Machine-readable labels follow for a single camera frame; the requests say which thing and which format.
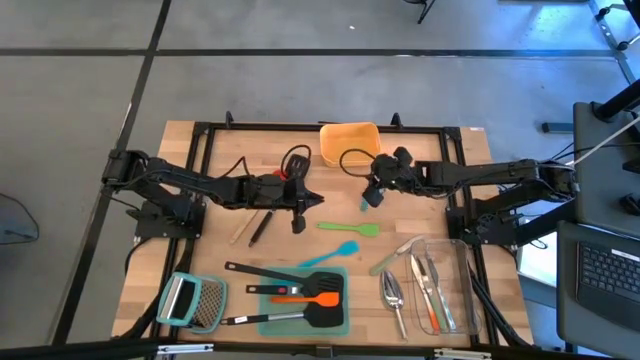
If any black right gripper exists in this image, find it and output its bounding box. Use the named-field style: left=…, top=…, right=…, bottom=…
left=360, top=145, right=430, bottom=210

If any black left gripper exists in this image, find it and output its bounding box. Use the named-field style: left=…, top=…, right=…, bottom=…
left=243, top=174, right=326, bottom=236

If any blue silicone spatula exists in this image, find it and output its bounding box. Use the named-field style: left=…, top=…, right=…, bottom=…
left=298, top=240, right=361, bottom=269

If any red spatula wooden handle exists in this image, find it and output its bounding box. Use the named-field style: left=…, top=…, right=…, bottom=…
left=228, top=168, right=291, bottom=246

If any long black slotted turner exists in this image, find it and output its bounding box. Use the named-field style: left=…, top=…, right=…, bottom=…
left=223, top=260, right=346, bottom=298

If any orange silicone turner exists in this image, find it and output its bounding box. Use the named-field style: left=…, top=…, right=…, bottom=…
left=270, top=291, right=342, bottom=308

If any black turner steel handle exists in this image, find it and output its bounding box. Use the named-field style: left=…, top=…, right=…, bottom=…
left=221, top=299, right=346, bottom=330

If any teal silicone mat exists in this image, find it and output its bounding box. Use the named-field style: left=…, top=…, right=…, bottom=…
left=257, top=264, right=351, bottom=338

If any knife with orange handle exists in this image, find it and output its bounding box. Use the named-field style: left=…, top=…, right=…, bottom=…
left=409, top=253, right=442, bottom=335

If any knife with patterned handle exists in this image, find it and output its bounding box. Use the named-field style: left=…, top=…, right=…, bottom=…
left=424, top=252, right=459, bottom=332

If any orange plastic bin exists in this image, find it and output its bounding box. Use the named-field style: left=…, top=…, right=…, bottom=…
left=318, top=121, right=382, bottom=168

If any green silicone spatula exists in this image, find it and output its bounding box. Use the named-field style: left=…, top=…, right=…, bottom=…
left=315, top=221, right=382, bottom=239

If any steel scoop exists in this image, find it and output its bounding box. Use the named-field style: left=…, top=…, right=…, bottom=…
left=379, top=269, right=410, bottom=342

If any clear plastic container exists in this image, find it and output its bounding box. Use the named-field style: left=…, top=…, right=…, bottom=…
left=403, top=237, right=484, bottom=337

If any teal framed grater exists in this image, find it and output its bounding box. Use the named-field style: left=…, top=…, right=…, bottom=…
left=155, top=271, right=230, bottom=335

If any black diagonal desk bar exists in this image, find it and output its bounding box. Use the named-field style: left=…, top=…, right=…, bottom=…
left=514, top=204, right=576, bottom=247

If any black tripod leg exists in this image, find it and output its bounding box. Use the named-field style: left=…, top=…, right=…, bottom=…
left=416, top=0, right=437, bottom=26

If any black computer keyboard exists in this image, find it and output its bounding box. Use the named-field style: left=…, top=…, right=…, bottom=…
left=576, top=241, right=640, bottom=332

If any black monitor pole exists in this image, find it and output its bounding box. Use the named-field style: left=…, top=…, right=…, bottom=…
left=591, top=78, right=640, bottom=124

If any small black desk object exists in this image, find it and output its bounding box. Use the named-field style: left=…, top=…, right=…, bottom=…
left=618, top=192, right=640, bottom=218

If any office chair base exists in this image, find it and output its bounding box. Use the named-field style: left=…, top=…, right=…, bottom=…
left=588, top=0, right=640, bottom=52

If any black rig crossbar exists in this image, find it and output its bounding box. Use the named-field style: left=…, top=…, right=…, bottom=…
left=0, top=338, right=640, bottom=360

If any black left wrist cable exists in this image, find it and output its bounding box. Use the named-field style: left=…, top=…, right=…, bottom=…
left=218, top=143, right=313, bottom=182

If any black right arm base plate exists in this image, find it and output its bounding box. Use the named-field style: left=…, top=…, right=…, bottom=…
left=445, top=205, right=519, bottom=247

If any knife with pale green handle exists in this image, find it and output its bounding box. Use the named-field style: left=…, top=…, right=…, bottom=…
left=368, top=235, right=425, bottom=277

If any black metal table frame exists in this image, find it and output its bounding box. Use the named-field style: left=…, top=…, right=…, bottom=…
left=149, top=121, right=501, bottom=347

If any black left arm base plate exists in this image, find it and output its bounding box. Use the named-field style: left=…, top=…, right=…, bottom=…
left=125, top=199, right=206, bottom=240

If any black cable bundle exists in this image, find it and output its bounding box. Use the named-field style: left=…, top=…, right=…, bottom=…
left=467, top=262, right=534, bottom=349
left=113, top=238, right=194, bottom=341

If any silver metal bracket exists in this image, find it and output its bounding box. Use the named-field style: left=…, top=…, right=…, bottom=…
left=156, top=343, right=215, bottom=356
left=432, top=348, right=492, bottom=360

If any white cable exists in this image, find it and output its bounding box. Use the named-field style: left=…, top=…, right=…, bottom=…
left=564, top=113, right=640, bottom=167

